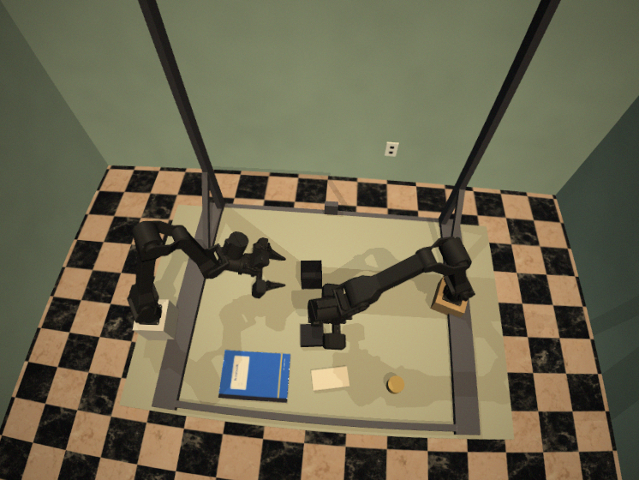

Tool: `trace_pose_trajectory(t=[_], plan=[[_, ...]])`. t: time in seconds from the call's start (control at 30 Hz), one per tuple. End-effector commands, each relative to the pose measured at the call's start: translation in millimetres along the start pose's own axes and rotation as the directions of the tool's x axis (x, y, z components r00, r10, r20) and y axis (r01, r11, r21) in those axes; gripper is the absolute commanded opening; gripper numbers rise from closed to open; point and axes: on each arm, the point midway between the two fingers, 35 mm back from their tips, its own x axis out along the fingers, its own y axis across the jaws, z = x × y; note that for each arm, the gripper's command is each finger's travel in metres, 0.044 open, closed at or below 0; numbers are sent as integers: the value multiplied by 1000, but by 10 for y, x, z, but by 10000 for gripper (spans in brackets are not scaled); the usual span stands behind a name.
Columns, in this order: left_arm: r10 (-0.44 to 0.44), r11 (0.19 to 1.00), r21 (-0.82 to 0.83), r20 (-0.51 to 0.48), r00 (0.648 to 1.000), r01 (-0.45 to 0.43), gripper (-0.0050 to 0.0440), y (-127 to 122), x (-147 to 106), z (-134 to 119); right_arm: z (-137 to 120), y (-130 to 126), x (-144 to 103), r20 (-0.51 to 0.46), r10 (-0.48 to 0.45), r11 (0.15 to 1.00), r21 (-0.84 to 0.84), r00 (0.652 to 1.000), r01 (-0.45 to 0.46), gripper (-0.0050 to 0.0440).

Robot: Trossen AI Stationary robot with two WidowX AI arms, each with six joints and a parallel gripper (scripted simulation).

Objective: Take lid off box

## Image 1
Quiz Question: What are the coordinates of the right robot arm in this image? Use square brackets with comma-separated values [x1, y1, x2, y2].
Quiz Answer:
[127, 220, 270, 325]

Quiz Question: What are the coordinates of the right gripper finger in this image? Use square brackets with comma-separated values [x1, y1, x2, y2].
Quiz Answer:
[267, 243, 286, 261]
[266, 280, 285, 291]

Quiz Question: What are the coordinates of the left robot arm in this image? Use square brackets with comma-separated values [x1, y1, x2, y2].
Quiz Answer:
[308, 237, 475, 327]

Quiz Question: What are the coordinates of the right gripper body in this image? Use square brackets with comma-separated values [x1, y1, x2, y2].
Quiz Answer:
[237, 237, 268, 298]

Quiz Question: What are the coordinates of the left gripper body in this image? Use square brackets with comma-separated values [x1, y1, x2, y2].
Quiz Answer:
[322, 284, 352, 350]

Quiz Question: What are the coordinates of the black metal camera frame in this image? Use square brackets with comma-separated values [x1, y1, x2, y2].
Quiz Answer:
[138, 0, 561, 249]

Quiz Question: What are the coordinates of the small yellow cylinder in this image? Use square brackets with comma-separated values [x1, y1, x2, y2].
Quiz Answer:
[386, 375, 404, 394]

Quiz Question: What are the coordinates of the blue notebook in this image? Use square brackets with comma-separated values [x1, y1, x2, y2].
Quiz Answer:
[218, 350, 290, 403]

